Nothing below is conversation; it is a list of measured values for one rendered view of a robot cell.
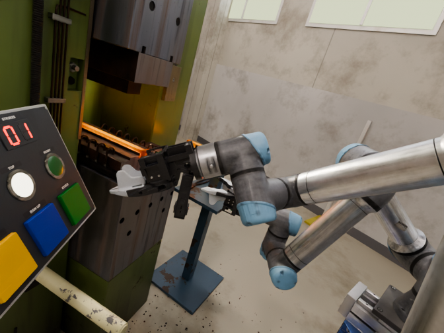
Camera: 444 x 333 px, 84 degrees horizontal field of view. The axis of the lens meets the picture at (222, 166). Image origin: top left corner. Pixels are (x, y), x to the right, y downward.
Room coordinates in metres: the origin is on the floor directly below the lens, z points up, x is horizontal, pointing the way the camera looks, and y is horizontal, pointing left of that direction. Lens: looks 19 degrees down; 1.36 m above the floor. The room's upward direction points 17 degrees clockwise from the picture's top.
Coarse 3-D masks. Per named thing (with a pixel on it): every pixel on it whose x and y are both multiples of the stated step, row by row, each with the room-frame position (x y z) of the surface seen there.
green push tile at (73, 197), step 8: (64, 192) 0.46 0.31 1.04; (72, 192) 0.48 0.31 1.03; (80, 192) 0.51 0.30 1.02; (64, 200) 0.45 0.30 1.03; (72, 200) 0.47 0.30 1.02; (80, 200) 0.50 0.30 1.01; (64, 208) 0.45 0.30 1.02; (72, 208) 0.46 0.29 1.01; (80, 208) 0.49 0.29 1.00; (88, 208) 0.51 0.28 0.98; (72, 216) 0.45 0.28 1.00; (80, 216) 0.47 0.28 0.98; (72, 224) 0.45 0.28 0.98
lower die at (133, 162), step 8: (88, 136) 0.96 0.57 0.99; (96, 136) 0.99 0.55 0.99; (120, 136) 1.08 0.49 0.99; (112, 144) 0.96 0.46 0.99; (120, 144) 0.96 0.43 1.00; (136, 144) 1.04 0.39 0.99; (104, 152) 0.88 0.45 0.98; (120, 152) 0.90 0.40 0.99; (128, 152) 0.93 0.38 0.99; (136, 152) 0.93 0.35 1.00; (104, 160) 0.85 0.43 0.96; (112, 160) 0.84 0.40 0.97; (120, 160) 0.85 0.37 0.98; (128, 160) 0.87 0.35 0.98; (136, 160) 0.91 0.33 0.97; (112, 168) 0.84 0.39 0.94; (120, 168) 0.83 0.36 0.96; (136, 168) 0.92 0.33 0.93
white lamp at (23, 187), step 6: (18, 174) 0.38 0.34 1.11; (24, 174) 0.39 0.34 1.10; (12, 180) 0.36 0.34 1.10; (18, 180) 0.37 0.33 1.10; (24, 180) 0.38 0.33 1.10; (30, 180) 0.40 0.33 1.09; (12, 186) 0.36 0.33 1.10; (18, 186) 0.37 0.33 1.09; (24, 186) 0.38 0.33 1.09; (30, 186) 0.39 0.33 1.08; (18, 192) 0.36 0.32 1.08; (24, 192) 0.37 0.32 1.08; (30, 192) 0.39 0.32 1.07
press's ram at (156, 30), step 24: (96, 0) 0.83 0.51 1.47; (120, 0) 0.80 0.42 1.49; (144, 0) 0.82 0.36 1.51; (168, 0) 0.93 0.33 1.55; (192, 0) 1.06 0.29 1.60; (96, 24) 0.82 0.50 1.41; (120, 24) 0.80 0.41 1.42; (144, 24) 0.84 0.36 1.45; (168, 24) 0.95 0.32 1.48; (144, 48) 0.86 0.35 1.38; (168, 48) 0.98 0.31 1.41
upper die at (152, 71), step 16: (96, 48) 0.88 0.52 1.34; (112, 48) 0.86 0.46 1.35; (96, 64) 0.88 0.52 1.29; (112, 64) 0.86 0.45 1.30; (128, 64) 0.84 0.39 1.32; (144, 64) 0.86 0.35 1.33; (160, 64) 0.94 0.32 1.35; (128, 80) 0.84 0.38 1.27; (144, 80) 0.88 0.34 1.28; (160, 80) 0.96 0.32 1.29
